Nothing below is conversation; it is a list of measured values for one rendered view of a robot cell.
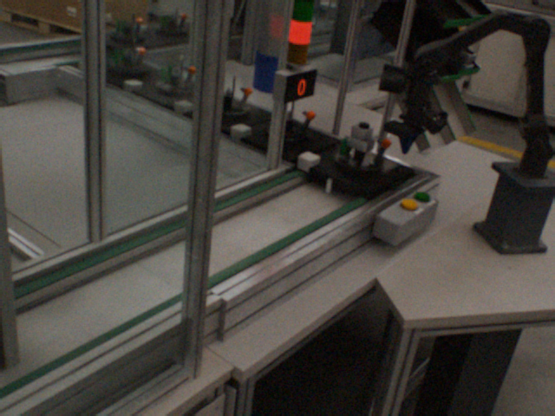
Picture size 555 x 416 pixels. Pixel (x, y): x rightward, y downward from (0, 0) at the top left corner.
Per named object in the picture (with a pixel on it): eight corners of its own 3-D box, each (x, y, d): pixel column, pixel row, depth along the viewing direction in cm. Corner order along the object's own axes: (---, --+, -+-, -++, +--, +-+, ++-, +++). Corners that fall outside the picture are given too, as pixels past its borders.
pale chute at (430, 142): (446, 146, 198) (456, 139, 194) (419, 153, 189) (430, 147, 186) (408, 64, 201) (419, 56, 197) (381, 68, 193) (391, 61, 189)
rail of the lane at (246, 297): (433, 206, 188) (441, 172, 183) (222, 342, 124) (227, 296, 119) (416, 199, 191) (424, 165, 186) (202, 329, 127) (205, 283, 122)
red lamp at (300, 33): (313, 42, 157) (316, 22, 155) (300, 45, 154) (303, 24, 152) (297, 37, 160) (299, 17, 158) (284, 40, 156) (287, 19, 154)
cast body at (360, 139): (374, 149, 178) (378, 126, 174) (365, 152, 175) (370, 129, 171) (349, 139, 182) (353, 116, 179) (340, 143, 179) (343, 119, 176)
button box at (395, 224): (434, 219, 172) (440, 199, 169) (395, 246, 157) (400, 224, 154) (411, 210, 176) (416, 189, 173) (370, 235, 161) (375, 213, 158)
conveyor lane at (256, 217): (406, 203, 188) (414, 172, 183) (199, 328, 128) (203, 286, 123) (327, 169, 203) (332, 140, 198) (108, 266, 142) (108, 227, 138)
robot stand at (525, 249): (547, 253, 172) (572, 185, 162) (499, 255, 168) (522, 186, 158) (516, 225, 184) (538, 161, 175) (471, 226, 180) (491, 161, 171)
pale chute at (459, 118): (466, 135, 208) (477, 129, 205) (441, 142, 200) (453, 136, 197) (431, 57, 212) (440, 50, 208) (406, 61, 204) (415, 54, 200)
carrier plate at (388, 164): (414, 176, 184) (414, 169, 183) (368, 200, 166) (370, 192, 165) (344, 148, 196) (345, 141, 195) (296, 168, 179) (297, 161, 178)
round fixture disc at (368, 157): (391, 168, 182) (392, 161, 181) (364, 181, 172) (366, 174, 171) (349, 151, 189) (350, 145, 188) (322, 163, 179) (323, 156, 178)
